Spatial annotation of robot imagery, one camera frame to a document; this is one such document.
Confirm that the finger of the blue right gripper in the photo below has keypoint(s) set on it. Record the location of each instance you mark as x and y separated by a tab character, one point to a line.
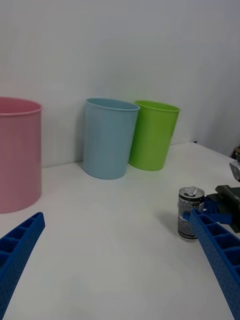
223	218
210	204

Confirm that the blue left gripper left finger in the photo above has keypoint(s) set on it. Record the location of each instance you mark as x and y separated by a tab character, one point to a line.
17	252

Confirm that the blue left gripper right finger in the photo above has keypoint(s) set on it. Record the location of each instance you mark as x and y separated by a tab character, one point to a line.
220	252

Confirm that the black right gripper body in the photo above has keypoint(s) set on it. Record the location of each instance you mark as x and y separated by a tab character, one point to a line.
231	200

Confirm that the black drink can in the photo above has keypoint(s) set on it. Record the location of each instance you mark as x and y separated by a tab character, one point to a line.
185	200

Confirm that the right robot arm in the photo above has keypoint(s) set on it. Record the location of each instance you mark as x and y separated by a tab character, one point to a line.
235	171

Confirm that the green plastic waste bin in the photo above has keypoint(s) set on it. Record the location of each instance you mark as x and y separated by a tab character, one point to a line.
152	140

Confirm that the pink plastic waste bin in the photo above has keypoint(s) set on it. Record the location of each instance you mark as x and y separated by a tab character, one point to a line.
17	155

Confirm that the pale blue plastic waste bin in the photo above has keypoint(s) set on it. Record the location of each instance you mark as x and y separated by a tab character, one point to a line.
107	142

